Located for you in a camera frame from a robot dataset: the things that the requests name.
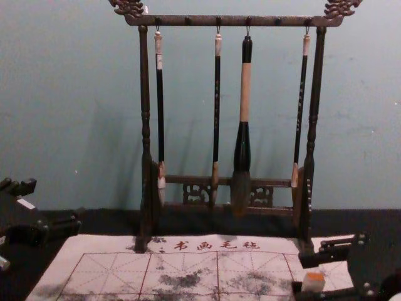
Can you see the thin black brush, pale tip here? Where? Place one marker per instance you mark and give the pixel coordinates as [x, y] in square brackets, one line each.
[300, 125]

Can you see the white felt mat, red grid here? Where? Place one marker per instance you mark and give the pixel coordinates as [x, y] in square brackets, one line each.
[194, 266]

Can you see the slim black brush, pale cap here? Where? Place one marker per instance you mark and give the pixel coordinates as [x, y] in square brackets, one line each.
[216, 125]

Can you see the black brush with white-wrapped top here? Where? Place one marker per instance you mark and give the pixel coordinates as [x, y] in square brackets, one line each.
[160, 125]

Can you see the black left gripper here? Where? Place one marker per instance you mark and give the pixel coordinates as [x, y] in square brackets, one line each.
[15, 222]

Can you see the dark wooden brush rack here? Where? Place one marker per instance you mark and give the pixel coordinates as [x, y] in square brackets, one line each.
[144, 94]

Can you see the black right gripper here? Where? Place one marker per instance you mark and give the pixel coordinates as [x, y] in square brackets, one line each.
[380, 263]

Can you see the black table cloth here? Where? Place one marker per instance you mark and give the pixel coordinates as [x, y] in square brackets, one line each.
[103, 221]

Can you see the small white and orange seal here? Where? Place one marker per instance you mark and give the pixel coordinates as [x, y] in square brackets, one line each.
[312, 283]

